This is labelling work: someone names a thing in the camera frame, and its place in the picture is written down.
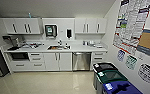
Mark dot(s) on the black soap dispenser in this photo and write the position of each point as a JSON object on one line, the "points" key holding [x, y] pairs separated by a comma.
{"points": [[69, 33]]}

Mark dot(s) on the white narrow drawer unit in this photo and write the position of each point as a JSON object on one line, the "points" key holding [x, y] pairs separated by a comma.
{"points": [[99, 59]]}

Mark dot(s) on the black coffee machine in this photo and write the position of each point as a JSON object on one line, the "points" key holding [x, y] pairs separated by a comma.
{"points": [[11, 43]]}

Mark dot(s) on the white drawer unit beside microwave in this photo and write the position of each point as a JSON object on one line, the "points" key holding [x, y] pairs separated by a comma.
{"points": [[37, 61]]}

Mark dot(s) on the chrome faucet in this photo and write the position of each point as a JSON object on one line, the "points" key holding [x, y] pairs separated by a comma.
{"points": [[59, 42]]}

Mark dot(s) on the paper towel dispenser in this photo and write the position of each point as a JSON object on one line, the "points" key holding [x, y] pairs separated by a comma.
{"points": [[51, 31]]}

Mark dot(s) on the stainless steel dishwasher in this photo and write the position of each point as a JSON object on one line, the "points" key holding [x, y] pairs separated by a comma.
{"points": [[81, 61]]}

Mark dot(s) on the steel kitchen sink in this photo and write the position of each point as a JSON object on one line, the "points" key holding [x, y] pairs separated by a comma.
{"points": [[58, 47]]}

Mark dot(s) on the green waste wall sign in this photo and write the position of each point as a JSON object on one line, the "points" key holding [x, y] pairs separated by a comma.
{"points": [[131, 62]]}

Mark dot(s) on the white three-door wall cabinet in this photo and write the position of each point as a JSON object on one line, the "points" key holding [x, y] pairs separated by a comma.
{"points": [[90, 25]]}

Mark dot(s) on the black lid waste bin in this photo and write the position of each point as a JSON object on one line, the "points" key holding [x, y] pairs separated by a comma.
{"points": [[104, 66]]}

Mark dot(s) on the blue label bottle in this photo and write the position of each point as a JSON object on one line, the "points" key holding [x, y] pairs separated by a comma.
{"points": [[84, 43]]}

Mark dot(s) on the brown cork board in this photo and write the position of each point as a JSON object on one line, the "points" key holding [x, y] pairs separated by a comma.
{"points": [[149, 41]]}

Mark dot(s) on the white under-sink cabinet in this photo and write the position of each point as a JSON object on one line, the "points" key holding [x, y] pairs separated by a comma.
{"points": [[57, 61]]}

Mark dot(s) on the blue recycling wall sign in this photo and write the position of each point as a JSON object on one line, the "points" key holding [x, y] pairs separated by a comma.
{"points": [[121, 55]]}

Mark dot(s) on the large printed wall poster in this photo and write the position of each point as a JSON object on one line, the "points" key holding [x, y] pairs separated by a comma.
{"points": [[131, 23]]}

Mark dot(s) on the light blue bottle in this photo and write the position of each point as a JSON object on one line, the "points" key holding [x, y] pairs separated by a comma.
{"points": [[29, 15]]}

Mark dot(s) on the black white wall sign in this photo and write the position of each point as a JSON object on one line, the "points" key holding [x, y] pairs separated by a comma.
{"points": [[147, 72]]}

